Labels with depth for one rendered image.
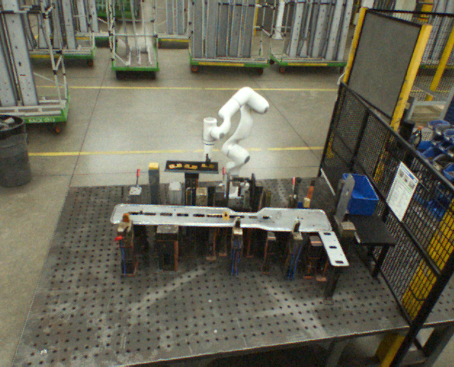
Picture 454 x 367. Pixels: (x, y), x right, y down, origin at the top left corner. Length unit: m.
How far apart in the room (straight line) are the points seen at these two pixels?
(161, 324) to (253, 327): 0.50
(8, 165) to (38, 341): 2.74
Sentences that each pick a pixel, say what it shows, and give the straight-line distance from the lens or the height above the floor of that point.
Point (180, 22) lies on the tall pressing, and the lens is 11.56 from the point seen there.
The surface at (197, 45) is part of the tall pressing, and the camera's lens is 8.94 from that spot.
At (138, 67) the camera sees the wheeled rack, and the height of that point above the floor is 0.27.
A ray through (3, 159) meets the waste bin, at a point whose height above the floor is 0.38.
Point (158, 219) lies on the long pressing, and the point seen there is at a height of 1.00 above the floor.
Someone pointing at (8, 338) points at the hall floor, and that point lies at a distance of 3.16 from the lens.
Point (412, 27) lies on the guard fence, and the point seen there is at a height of 1.94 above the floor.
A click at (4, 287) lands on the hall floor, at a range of 3.50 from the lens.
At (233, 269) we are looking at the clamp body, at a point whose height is 0.75.
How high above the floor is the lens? 2.39
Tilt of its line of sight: 32 degrees down
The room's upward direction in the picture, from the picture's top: 5 degrees clockwise
